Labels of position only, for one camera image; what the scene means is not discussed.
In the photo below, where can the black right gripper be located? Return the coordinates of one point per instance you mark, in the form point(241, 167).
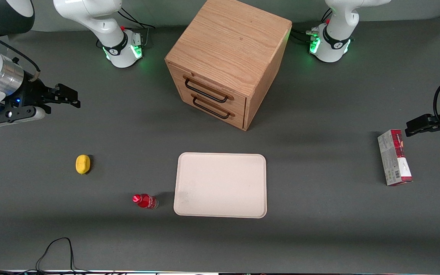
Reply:
point(32, 93)

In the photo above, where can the red coke bottle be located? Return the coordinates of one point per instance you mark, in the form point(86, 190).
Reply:
point(146, 201)

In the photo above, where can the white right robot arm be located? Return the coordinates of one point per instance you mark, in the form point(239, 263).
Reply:
point(101, 23)

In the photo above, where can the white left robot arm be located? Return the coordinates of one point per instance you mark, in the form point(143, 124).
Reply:
point(338, 34)

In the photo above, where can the beige rectangular tray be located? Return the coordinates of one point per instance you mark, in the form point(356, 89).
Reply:
point(220, 185)

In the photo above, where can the grey and red carton box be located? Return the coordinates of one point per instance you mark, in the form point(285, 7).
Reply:
point(393, 158)

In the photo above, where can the yellow lemon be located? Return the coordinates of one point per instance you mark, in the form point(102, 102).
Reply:
point(83, 164)

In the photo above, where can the wooden drawer cabinet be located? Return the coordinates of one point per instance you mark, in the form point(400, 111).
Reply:
point(227, 46)

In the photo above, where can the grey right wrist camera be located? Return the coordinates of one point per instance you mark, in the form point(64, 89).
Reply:
point(13, 114)

